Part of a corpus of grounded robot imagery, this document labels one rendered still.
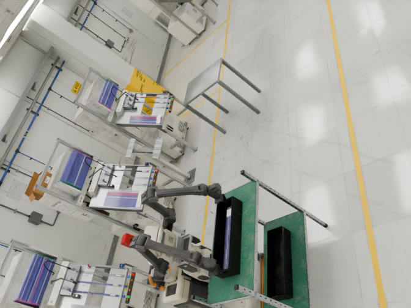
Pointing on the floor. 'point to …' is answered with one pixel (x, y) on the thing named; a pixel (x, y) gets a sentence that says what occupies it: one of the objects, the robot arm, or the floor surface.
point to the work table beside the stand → (210, 78)
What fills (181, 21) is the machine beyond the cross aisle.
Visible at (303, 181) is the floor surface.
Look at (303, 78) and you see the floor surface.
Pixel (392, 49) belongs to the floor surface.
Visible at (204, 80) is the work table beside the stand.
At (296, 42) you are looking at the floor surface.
